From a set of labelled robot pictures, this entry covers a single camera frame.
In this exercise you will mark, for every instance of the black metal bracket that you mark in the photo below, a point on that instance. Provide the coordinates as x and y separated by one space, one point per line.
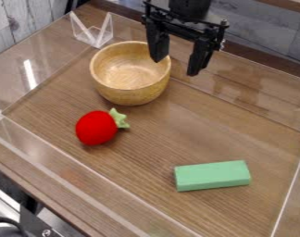
35 226

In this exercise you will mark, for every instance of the clear acrylic tray wall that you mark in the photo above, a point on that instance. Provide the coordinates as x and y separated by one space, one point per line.
92 202

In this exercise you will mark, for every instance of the red plush strawberry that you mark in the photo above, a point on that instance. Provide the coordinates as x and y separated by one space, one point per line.
98 126

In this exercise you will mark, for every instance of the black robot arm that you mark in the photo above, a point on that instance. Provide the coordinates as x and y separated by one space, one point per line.
187 20

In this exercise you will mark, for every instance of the clear acrylic triangular stand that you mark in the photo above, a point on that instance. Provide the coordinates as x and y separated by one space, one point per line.
92 36

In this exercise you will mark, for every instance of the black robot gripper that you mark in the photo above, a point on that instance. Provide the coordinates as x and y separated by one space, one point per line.
187 19

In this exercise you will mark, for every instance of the wooden bowl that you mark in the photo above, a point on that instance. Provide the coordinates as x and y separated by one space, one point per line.
127 78

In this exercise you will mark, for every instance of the green foam block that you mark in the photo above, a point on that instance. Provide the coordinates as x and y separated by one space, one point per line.
211 175

